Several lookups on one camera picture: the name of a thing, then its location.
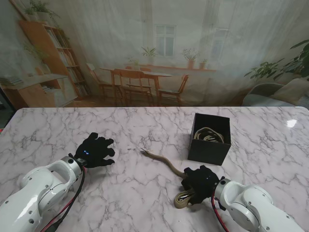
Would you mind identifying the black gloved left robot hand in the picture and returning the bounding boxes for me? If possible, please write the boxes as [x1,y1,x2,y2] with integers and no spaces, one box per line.
[74,132,115,169]

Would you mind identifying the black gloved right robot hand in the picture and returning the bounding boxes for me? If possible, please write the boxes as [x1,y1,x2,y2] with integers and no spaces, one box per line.
[181,165,221,205]

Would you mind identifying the black belt storage box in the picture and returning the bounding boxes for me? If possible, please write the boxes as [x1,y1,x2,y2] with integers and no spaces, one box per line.
[187,112,232,166]

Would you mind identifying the beige woven belt double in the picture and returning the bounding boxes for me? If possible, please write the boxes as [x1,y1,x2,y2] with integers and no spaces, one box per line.
[194,127,225,144]
[141,149,197,210]

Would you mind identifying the dark brown woven belt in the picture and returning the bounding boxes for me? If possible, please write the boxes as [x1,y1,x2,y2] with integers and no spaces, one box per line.
[201,132,218,142]

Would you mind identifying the black panel beside backdrop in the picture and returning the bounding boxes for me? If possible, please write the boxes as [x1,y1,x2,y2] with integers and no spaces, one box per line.
[0,86,17,133]

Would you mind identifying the red black right arm cables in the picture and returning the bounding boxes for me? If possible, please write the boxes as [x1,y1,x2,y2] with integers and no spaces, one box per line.
[211,193,231,232]

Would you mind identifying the red black arm cables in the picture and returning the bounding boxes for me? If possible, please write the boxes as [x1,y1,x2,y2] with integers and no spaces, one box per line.
[40,168,87,232]
[211,193,231,232]

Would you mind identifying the red black left arm cables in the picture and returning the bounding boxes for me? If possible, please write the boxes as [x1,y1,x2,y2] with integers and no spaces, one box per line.
[40,168,87,232]

